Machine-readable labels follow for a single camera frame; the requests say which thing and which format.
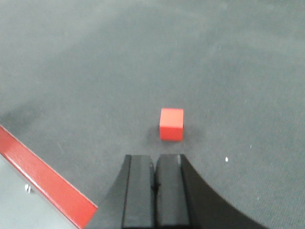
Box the red magnetic cube block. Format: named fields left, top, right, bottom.
left=159, top=108, right=184, bottom=142

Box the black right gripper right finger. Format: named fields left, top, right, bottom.
left=155, top=154, right=264, bottom=229

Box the red table edge strip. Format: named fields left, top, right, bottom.
left=0, top=126, right=98, bottom=229

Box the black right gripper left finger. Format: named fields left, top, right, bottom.
left=87, top=155, right=155, bottom=229

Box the dark grey fabric mat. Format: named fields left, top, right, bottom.
left=0, top=0, right=305, bottom=229

